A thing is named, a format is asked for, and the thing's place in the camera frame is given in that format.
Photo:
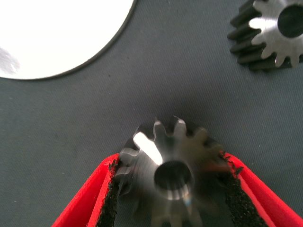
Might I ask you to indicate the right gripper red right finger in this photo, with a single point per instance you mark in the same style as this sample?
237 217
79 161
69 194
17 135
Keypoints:
260 201

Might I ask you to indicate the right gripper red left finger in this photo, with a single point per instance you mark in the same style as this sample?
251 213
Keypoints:
87 198

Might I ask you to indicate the larger steel gear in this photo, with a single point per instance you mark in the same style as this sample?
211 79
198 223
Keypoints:
180 146

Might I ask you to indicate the small dark steel gear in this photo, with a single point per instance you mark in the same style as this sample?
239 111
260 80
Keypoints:
267 35

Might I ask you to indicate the dark grey table cloth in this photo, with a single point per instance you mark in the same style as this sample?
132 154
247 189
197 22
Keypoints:
165 82

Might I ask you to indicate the round metal plate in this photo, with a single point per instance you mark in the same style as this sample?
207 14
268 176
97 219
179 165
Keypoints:
59 35

